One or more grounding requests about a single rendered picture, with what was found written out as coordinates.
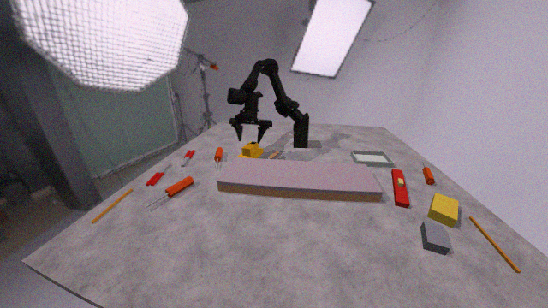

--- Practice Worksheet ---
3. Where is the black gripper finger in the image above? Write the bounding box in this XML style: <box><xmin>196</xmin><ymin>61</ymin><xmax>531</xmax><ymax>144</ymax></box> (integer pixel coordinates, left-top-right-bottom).
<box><xmin>231</xmin><ymin>125</ymin><xmax>243</xmax><ymax>141</ymax></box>
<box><xmin>258</xmin><ymin>127</ymin><xmax>268</xmax><ymax>144</ymax></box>

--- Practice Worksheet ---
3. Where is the pale pink panel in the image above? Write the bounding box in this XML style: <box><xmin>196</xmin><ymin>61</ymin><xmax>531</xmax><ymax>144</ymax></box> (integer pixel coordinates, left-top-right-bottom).
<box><xmin>217</xmin><ymin>157</ymin><xmax>383</xmax><ymax>203</ymax></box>

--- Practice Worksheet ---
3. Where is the white shallow tray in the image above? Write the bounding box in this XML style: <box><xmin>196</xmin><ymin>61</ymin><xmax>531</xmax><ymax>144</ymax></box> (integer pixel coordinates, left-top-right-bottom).
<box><xmin>350</xmin><ymin>150</ymin><xmax>394</xmax><ymax>168</ymax></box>

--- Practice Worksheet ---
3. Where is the orange thin rod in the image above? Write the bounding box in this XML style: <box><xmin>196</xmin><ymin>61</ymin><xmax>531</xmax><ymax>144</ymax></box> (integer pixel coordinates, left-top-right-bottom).
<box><xmin>91</xmin><ymin>188</ymin><xmax>133</xmax><ymax>224</ymax></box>
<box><xmin>469</xmin><ymin>216</ymin><xmax>521</xmax><ymax>274</ymax></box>

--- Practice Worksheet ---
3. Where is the orange-handled awl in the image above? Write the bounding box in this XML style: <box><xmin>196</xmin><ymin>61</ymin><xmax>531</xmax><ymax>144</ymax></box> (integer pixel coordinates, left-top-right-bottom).
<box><xmin>144</xmin><ymin>176</ymin><xmax>194</xmax><ymax>208</ymax></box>
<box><xmin>214</xmin><ymin>147</ymin><xmax>223</xmax><ymax>169</ymax></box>
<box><xmin>266</xmin><ymin>151</ymin><xmax>279</xmax><ymax>159</ymax></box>
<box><xmin>422</xmin><ymin>162</ymin><xmax>435</xmax><ymax>185</ymax></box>

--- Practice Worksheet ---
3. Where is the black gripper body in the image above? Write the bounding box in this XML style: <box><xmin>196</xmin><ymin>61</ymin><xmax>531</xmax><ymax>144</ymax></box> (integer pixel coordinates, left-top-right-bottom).
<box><xmin>229</xmin><ymin>105</ymin><xmax>272</xmax><ymax>127</ymax></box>

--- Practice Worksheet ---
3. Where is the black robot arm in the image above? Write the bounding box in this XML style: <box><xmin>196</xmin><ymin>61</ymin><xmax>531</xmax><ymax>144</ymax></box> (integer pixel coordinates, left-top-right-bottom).
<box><xmin>227</xmin><ymin>58</ymin><xmax>306</xmax><ymax>126</ymax></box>

